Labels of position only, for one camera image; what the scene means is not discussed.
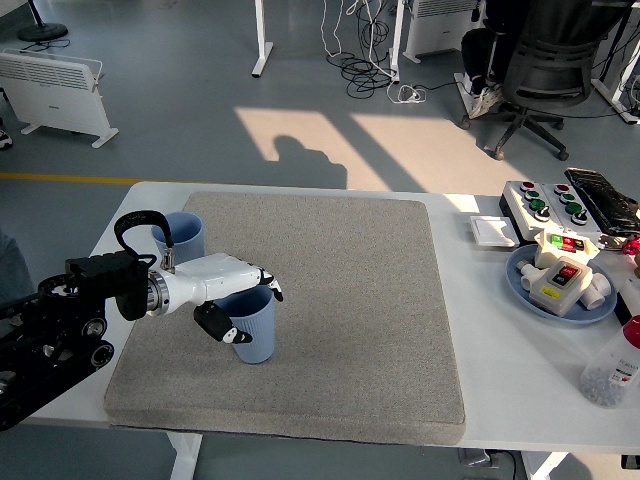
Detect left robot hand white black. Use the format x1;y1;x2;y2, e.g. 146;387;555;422
162;252;285;346

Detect blue ribbed plastic cup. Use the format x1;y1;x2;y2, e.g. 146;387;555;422
212;287;276;365
151;211;205;261

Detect white push-button control box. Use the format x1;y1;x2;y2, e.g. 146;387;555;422
542;182;609;236
499;179;569;241

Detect grey-brown foam mat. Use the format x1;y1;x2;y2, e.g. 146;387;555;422
103;191;468;447

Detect white table leg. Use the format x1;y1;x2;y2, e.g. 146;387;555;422
522;452;569;480
166;432;204;480

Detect white desk leg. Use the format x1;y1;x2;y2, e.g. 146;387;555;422
387;0;406;84
251;0;275;78

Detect white panel heater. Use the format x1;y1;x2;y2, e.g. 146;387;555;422
0;48;120;148
402;0;484;64

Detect black fan stand base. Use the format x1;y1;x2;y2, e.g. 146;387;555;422
18;0;70;42

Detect blue round plate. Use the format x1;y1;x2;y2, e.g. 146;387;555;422
505;243;619;329

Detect white desk foot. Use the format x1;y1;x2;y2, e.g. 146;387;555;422
453;73;481;114

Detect white pipe fitting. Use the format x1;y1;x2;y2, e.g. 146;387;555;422
516;259;544;291
579;272;617;310

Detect grey box under table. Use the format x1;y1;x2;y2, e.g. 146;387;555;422
457;448;516;469

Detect white box green red switches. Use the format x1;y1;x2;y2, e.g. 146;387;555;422
533;229;600;271

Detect seated person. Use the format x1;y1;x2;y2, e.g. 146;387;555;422
460;0;531;120

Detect black wrapped flat object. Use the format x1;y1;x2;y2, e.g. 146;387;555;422
564;168;640;235

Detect black office chair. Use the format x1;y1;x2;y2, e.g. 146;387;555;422
462;0;632;162

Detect clear bottle red cap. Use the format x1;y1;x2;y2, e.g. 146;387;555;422
579;315;640;410

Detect black cable bundle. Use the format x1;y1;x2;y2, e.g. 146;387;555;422
341;0;401;99

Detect white cable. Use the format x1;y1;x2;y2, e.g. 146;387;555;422
319;0;346;59

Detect white switch box red button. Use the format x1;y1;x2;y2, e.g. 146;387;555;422
528;255;596;318

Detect white desk frame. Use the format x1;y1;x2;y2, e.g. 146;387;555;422
591;0;640;125

